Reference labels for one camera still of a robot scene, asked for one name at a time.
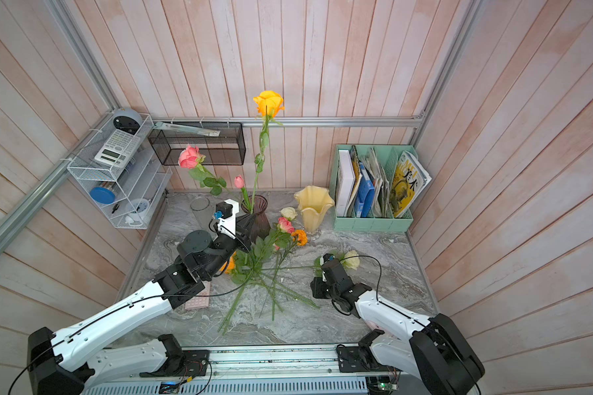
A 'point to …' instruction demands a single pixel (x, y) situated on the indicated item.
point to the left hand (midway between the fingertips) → (254, 218)
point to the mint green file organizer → (387, 154)
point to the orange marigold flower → (300, 237)
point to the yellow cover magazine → (409, 180)
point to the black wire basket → (220, 143)
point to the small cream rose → (289, 212)
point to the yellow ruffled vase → (312, 202)
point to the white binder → (345, 178)
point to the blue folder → (365, 202)
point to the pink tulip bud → (239, 183)
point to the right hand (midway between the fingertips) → (314, 282)
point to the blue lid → (102, 195)
